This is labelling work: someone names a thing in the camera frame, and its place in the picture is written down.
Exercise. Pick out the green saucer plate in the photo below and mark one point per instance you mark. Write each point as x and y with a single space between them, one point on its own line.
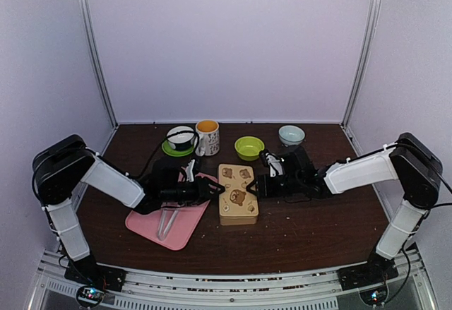
168 150

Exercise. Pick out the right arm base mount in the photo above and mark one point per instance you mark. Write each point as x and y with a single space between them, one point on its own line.
370 280

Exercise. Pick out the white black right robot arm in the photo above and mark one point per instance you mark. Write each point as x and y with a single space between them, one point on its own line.
406 174

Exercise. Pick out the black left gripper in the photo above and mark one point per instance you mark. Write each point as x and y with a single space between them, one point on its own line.
203 191

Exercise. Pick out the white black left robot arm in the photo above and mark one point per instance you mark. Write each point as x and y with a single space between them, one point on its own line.
68 164

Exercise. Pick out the aluminium frame post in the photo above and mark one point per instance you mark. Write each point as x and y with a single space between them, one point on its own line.
369 33
96 63

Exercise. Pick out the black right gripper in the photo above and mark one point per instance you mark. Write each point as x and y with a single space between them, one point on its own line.
263 190

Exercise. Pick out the tan tin box base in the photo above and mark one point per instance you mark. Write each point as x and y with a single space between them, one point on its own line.
235 221

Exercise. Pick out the navy white dotted bowl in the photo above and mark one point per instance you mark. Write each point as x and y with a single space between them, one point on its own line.
181 137

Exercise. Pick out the right rear aluminium frame post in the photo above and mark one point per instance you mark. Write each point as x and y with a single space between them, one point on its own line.
369 33

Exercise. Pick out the lime green bowl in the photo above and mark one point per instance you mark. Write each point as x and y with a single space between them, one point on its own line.
249 147

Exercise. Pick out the left rear aluminium frame post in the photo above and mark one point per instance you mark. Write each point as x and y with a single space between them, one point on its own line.
96 63

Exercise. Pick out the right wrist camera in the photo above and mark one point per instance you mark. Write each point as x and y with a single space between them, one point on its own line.
272 162

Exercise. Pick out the right aluminium table rail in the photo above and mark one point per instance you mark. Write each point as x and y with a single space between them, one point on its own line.
359 151

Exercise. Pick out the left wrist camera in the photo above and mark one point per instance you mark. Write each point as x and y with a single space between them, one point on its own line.
191 170

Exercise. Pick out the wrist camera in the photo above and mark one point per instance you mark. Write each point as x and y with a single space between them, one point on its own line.
191 170
272 162

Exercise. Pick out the bear print tin lid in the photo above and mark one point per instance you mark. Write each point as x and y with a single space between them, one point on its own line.
236 201

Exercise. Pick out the light blue patterned bowl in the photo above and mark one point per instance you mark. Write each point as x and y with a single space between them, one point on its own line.
291 135

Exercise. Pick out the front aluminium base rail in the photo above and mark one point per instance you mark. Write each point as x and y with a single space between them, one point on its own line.
311 289

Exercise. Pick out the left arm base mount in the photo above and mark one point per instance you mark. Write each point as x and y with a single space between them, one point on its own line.
93 290

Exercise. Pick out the floral white mug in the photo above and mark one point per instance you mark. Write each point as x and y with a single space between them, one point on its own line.
208 138

